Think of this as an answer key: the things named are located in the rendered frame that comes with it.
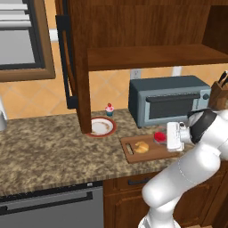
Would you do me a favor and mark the wooden framed window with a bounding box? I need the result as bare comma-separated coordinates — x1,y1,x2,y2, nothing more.
0,0,57,83

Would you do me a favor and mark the black drawer handle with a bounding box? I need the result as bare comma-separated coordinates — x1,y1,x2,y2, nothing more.
127,176,152,186

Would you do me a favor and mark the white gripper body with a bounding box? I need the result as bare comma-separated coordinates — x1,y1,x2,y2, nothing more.
166,120,186,153

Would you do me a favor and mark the wooden drawer front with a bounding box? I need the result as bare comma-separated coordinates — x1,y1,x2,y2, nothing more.
102,170,167,195

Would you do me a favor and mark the wooden knife block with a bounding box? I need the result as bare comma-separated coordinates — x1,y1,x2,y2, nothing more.
208,70,228,111

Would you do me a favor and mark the grey toaster oven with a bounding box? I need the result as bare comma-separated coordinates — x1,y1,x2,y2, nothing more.
127,75,212,129

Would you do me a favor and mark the white wall outlet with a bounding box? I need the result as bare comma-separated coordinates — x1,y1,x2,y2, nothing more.
130,69,143,80
171,66,183,77

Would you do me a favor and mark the black cabinet door handle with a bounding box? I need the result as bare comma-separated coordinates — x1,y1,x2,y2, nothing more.
55,14,79,110

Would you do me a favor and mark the black dishwasher handle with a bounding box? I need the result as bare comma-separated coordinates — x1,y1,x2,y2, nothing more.
0,191,94,216

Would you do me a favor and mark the grey dishwasher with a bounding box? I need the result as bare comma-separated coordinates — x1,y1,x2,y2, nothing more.
0,181,105,228

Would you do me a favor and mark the white plate with red rim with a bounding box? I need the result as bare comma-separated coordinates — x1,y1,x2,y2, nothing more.
85,116,118,138

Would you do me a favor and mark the wooden cutting board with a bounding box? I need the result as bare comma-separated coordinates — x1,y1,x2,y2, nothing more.
119,133,185,165

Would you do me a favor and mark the wooden cabinet door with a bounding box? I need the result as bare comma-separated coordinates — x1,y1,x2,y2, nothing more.
54,0,93,134

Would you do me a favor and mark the wooden wall cabinet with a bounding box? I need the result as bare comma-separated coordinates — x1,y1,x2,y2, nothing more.
63,0,228,72

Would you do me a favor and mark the cupcake with red cherry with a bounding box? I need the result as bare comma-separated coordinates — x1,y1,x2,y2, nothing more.
104,102,116,118

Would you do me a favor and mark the golden croissant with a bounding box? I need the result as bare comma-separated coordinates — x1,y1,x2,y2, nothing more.
134,141,150,154

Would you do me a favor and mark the wooden base cupboard door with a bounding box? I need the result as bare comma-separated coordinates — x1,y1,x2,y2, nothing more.
103,190,155,228

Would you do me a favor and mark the red lidded jam jar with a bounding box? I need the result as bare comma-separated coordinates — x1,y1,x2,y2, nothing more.
153,131,168,146

